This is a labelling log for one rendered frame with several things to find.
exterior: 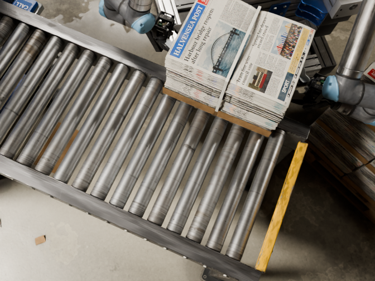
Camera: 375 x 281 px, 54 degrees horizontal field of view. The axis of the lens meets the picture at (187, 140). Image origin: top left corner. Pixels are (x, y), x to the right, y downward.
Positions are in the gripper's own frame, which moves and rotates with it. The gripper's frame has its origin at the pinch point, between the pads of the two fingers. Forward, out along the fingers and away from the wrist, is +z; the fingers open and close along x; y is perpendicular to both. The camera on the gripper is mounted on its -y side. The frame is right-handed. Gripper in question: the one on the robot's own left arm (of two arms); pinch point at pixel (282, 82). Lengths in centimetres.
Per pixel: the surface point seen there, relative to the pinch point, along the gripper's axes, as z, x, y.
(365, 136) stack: -41.9, -7.4, -22.6
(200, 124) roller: 20.4, 27.4, -0.9
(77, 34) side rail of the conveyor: 73, 14, 0
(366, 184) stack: -60, -3, -52
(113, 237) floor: 43, 63, -84
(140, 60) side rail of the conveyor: 48, 14, 0
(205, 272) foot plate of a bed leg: -6, 60, -84
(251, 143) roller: 2.6, 26.6, -0.9
